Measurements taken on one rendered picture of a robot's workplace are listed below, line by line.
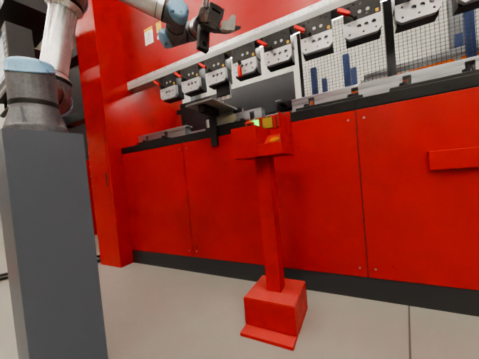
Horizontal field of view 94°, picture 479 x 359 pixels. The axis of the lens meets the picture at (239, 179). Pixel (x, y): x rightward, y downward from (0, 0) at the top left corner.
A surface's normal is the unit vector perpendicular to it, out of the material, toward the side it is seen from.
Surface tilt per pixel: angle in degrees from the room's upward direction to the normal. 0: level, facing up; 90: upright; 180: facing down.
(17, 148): 90
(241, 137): 90
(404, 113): 90
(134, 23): 90
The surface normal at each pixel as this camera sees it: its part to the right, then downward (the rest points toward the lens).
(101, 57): 0.88, -0.07
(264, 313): -0.46, 0.07
